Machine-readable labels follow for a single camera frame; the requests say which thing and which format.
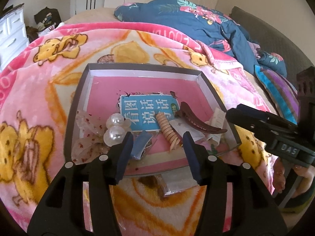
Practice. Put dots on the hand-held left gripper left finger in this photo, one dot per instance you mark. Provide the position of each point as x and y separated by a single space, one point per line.
124 154

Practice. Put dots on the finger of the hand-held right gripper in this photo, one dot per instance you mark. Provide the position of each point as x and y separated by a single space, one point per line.
256 113
246 121

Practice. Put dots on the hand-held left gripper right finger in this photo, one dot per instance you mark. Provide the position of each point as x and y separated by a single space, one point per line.
193 157

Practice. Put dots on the small blue hair clip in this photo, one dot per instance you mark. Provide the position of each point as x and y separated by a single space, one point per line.
140 145

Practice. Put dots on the green bead earrings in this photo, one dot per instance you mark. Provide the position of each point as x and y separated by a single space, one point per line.
213 149

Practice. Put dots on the pearl hair clip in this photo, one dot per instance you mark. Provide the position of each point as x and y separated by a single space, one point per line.
114 134

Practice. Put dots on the white card packet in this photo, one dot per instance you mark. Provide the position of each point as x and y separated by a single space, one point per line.
194 132

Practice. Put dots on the brown claw hair clip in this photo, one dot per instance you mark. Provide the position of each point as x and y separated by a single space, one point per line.
196 123

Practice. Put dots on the grey shallow cardboard box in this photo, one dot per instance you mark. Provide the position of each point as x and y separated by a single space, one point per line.
147 66

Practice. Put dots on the striped pillow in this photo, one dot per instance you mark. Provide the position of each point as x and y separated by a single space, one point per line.
278 91

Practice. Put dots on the white earring card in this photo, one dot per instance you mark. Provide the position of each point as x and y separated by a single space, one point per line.
177 184

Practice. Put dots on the lace bow hair clip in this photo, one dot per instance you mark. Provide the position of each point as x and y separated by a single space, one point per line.
86 127

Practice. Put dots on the person's bare foot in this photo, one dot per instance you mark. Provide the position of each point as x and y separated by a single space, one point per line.
279 174

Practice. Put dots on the green yellow slipper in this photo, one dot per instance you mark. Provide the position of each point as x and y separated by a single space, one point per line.
302 201

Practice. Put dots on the grey headboard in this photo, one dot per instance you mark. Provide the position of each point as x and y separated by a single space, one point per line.
270 36

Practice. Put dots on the blue floral quilt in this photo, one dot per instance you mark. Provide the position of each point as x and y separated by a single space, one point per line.
184 24

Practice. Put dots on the pink bear printed blanket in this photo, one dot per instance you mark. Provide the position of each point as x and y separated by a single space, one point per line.
37 78

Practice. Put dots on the black bag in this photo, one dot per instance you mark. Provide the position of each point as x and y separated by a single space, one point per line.
46 17

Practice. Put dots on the white drawer dresser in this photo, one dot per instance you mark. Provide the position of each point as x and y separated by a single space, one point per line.
12 36

